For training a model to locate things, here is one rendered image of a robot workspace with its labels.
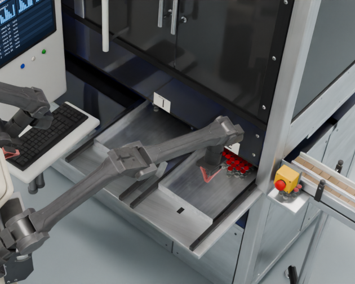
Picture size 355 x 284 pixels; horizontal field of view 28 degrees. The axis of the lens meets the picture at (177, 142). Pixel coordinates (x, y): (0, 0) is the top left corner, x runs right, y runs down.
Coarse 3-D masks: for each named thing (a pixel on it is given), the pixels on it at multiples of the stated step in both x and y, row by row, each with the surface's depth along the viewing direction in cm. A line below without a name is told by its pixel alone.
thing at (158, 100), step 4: (156, 96) 283; (160, 96) 282; (156, 100) 285; (160, 100) 283; (164, 100) 281; (156, 104) 286; (160, 104) 285; (164, 104) 283; (168, 104) 281; (164, 108) 284; (168, 108) 282; (168, 112) 284
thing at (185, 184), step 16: (192, 160) 281; (176, 176) 275; (192, 176) 275; (208, 176) 276; (224, 176) 276; (176, 192) 269; (192, 192) 270; (208, 192) 270; (224, 192) 271; (240, 192) 267; (192, 208) 262; (208, 208) 265; (224, 208) 261
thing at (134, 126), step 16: (144, 112) 299; (160, 112) 299; (112, 128) 288; (128, 128) 291; (144, 128) 292; (160, 128) 292; (176, 128) 293; (96, 144) 282; (112, 144) 285; (144, 144) 286
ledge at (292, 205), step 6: (270, 192) 273; (276, 192) 273; (300, 192) 274; (270, 198) 271; (276, 198) 271; (282, 198) 271; (300, 198) 271; (306, 198) 272; (282, 204) 269; (288, 204) 269; (294, 204) 269; (300, 204) 269; (288, 210) 268; (294, 210) 267
